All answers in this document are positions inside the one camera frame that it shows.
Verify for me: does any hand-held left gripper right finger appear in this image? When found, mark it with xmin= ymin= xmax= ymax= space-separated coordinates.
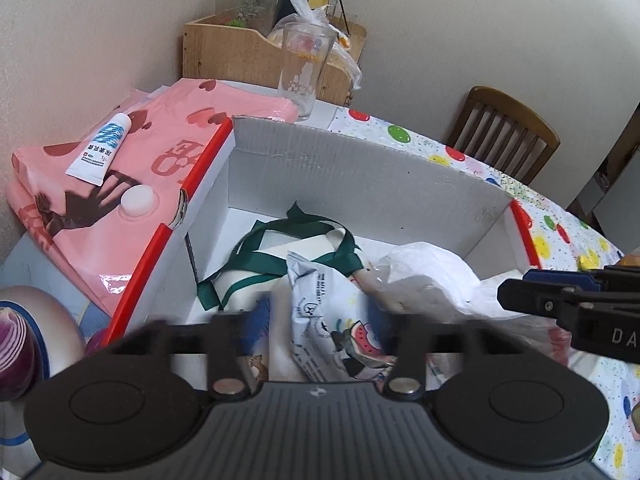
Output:
xmin=380 ymin=305 xmax=503 ymax=395

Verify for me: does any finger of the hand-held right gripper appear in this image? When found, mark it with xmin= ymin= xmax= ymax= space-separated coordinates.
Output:
xmin=522 ymin=266 xmax=640 ymax=293
xmin=497 ymin=279 xmax=568 ymax=319

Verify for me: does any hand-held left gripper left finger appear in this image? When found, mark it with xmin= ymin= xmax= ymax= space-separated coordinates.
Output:
xmin=115 ymin=297 xmax=275 ymax=402

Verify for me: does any clear bag with pink pouf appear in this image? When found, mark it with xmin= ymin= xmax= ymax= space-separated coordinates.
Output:
xmin=357 ymin=241 xmax=572 ymax=363

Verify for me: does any tote bag with green straps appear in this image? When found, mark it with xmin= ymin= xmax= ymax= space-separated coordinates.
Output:
xmin=196 ymin=201 xmax=365 ymax=381

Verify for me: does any white cartoon print packet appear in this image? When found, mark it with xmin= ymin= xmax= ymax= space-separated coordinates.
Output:
xmin=285 ymin=251 xmax=402 ymax=384

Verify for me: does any red cardboard box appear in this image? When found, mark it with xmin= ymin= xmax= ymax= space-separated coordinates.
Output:
xmin=104 ymin=116 xmax=544 ymax=361

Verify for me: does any balloon print tablecloth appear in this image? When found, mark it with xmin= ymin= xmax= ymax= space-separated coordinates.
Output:
xmin=327 ymin=105 xmax=640 ymax=463

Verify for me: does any brown wooden chair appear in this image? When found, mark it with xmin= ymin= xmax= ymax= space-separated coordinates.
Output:
xmin=445 ymin=86 xmax=561 ymax=187

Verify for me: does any white bowl blue rim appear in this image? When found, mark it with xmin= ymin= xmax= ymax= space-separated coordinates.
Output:
xmin=0 ymin=285 xmax=87 ymax=466

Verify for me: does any red onion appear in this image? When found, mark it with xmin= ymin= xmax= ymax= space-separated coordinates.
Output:
xmin=0 ymin=307 xmax=37 ymax=402

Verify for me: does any pink printed storage bag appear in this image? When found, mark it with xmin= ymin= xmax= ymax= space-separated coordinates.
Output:
xmin=5 ymin=79 xmax=299 ymax=319

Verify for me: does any white cream tube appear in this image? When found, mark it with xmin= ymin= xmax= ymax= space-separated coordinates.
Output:
xmin=64 ymin=113 xmax=132 ymax=184

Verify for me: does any clear drinking glass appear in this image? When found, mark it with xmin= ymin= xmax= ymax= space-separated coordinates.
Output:
xmin=279 ymin=22 xmax=334 ymax=122

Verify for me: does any wooden organizer box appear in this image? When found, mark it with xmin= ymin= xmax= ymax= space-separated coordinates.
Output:
xmin=182 ymin=12 xmax=368 ymax=109

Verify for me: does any black thin stick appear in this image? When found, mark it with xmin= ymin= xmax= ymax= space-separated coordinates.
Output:
xmin=329 ymin=0 xmax=352 ymax=37

